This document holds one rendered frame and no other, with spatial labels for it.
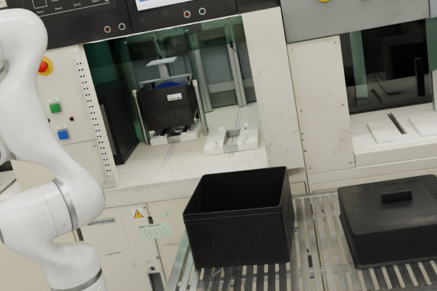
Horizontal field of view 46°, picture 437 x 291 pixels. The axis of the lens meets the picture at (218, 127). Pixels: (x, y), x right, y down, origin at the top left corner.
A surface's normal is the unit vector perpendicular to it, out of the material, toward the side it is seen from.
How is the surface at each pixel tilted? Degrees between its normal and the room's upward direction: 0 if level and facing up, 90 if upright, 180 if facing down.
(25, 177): 90
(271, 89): 90
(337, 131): 90
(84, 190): 71
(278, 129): 90
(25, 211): 54
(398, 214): 0
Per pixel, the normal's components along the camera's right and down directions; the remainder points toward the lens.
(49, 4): -0.10, 0.31
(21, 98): 0.56, -0.08
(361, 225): -0.19, -0.94
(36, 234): 0.60, 0.18
